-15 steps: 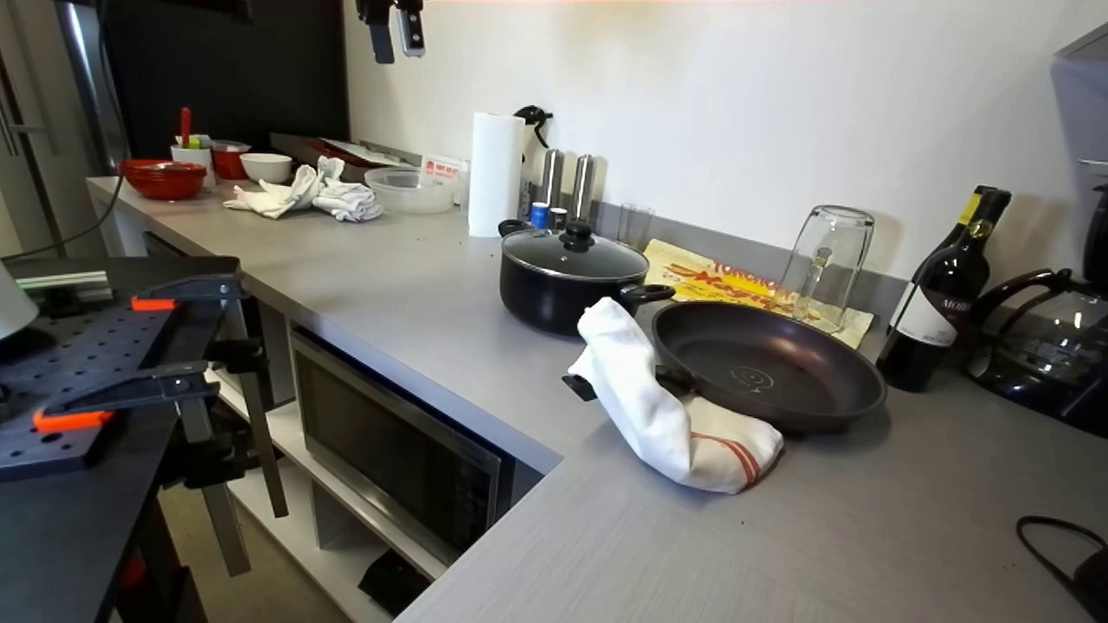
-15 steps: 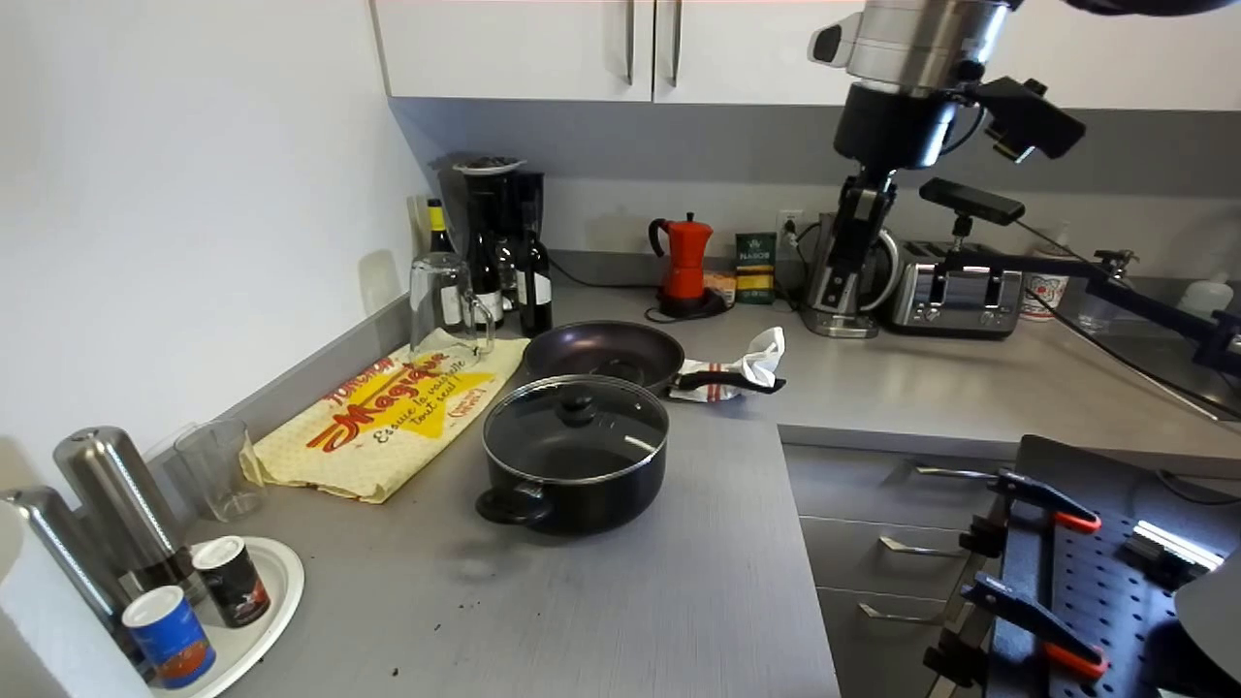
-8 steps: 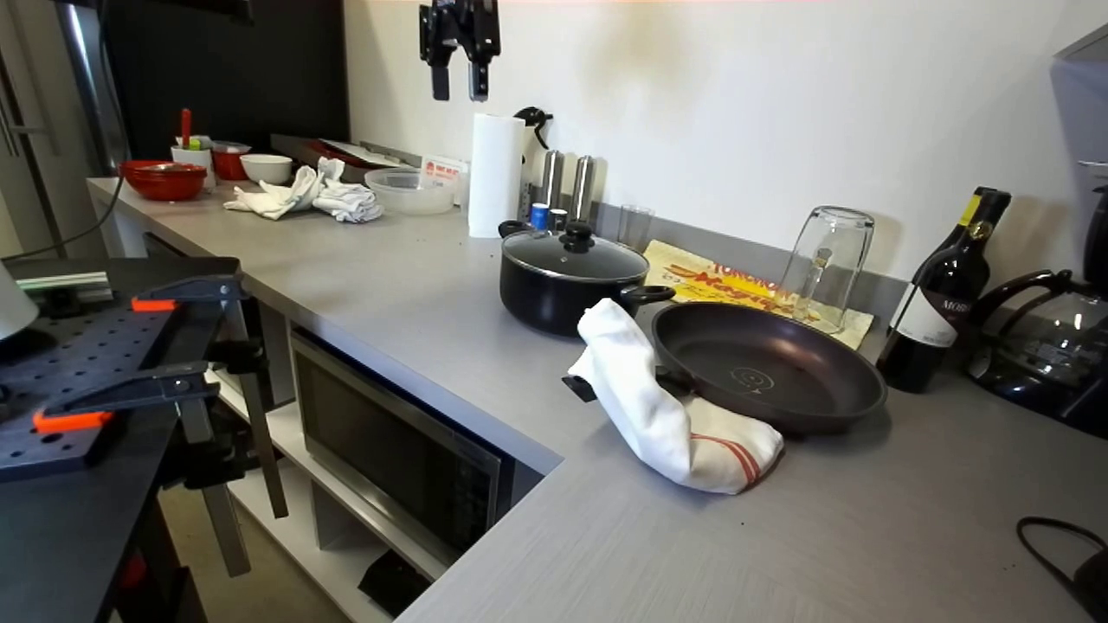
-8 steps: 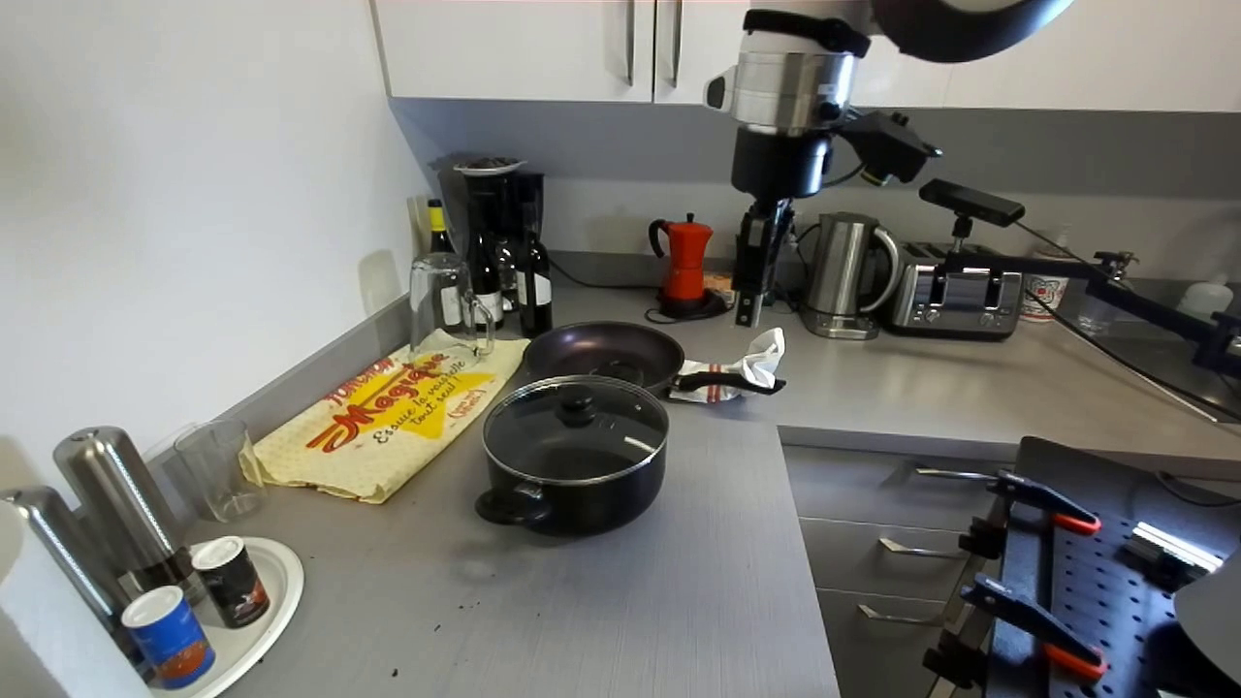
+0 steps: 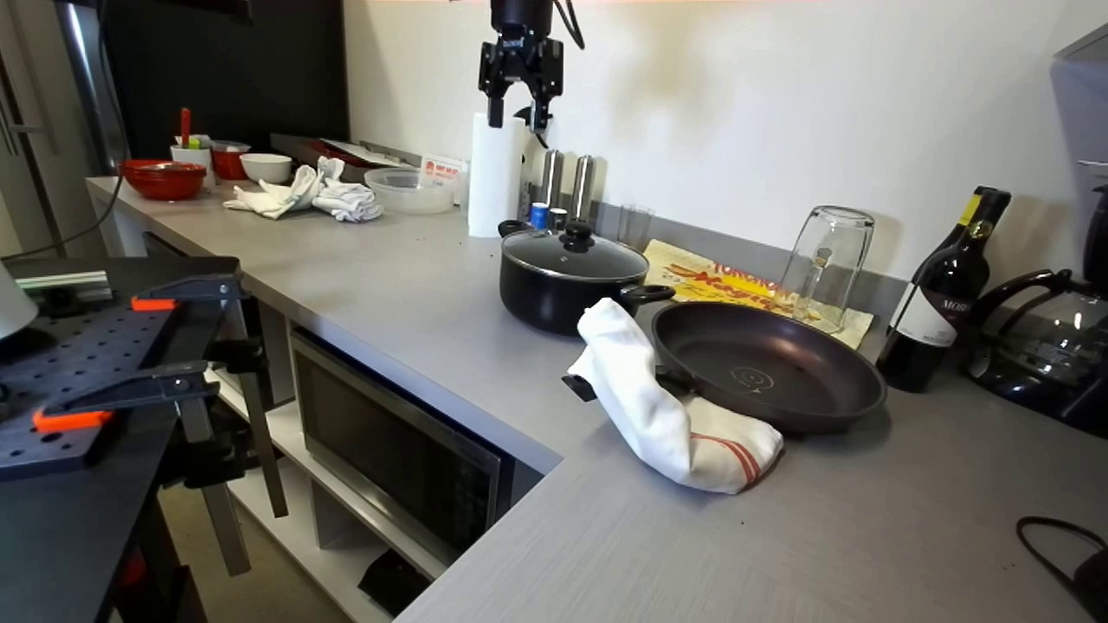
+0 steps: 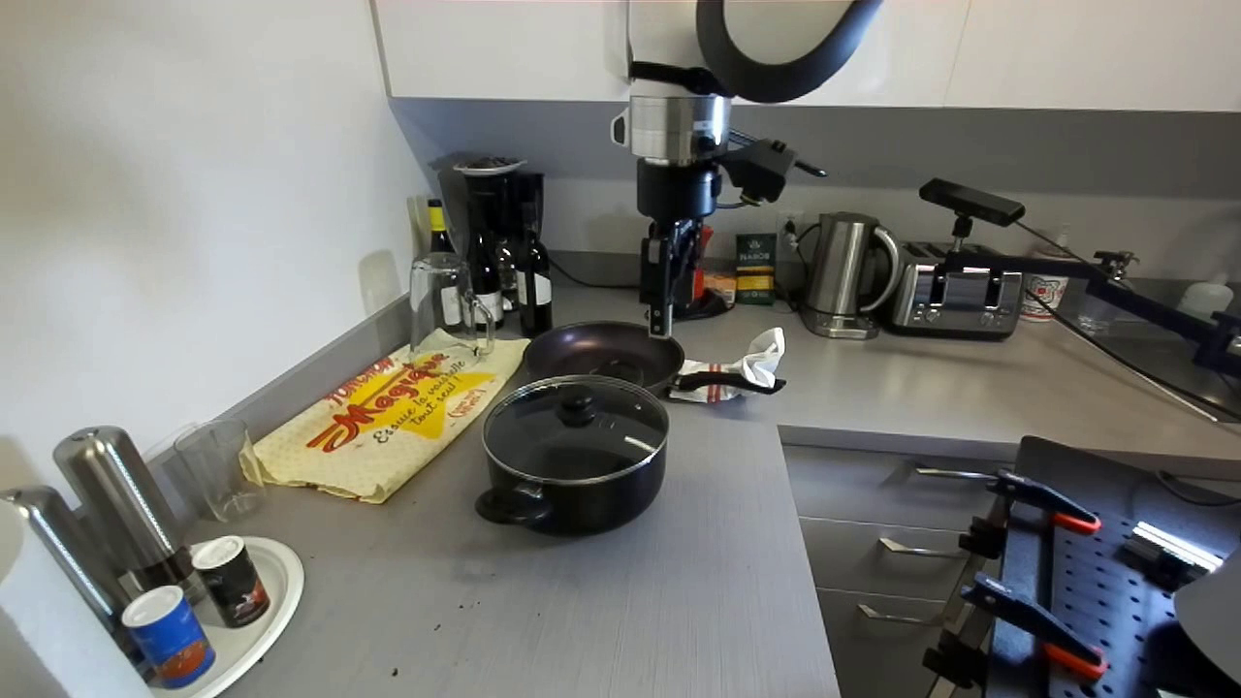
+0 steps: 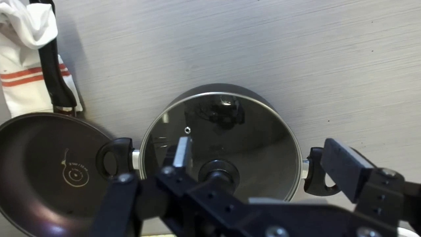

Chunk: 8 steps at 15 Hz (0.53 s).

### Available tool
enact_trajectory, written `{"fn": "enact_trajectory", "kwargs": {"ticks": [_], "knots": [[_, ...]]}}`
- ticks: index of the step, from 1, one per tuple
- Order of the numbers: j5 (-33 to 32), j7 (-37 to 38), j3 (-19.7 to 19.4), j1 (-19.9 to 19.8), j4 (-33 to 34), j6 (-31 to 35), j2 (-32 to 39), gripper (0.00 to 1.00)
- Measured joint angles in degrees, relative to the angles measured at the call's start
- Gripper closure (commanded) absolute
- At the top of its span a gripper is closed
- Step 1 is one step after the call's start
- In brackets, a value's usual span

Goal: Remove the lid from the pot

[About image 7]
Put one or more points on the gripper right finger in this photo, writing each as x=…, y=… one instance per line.
x=342, y=168

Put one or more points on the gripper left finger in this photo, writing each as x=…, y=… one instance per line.
x=184, y=187

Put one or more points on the glass lid with black knob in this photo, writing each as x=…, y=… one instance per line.
x=260, y=148

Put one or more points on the dark frying pan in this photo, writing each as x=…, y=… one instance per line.
x=39, y=171

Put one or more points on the white towel with orange stripes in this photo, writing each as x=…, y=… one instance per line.
x=23, y=92

